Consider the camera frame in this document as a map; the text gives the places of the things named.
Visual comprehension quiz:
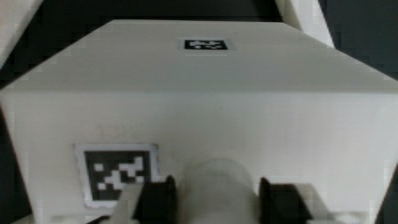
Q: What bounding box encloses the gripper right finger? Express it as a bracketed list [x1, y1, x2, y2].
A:
[259, 178, 314, 224]

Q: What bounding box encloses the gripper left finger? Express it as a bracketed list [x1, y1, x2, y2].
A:
[112, 174, 179, 224]

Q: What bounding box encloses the white cabinet body box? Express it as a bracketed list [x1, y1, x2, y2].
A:
[0, 20, 398, 224]

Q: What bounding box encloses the white right fence rail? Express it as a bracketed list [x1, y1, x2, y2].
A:
[275, 0, 334, 47]

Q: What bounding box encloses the white fence rail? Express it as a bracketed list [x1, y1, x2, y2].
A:
[275, 0, 334, 47]
[0, 0, 43, 66]

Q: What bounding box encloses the white front fence rail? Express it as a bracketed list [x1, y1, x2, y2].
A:
[0, 0, 43, 66]

